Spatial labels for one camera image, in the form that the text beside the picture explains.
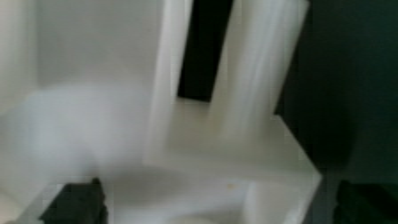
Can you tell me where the white chair seat plate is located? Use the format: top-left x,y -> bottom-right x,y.
0,0 -> 322,224

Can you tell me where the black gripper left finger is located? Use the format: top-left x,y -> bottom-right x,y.
39,178 -> 109,224

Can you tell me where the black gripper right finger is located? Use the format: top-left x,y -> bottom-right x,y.
336,181 -> 398,224

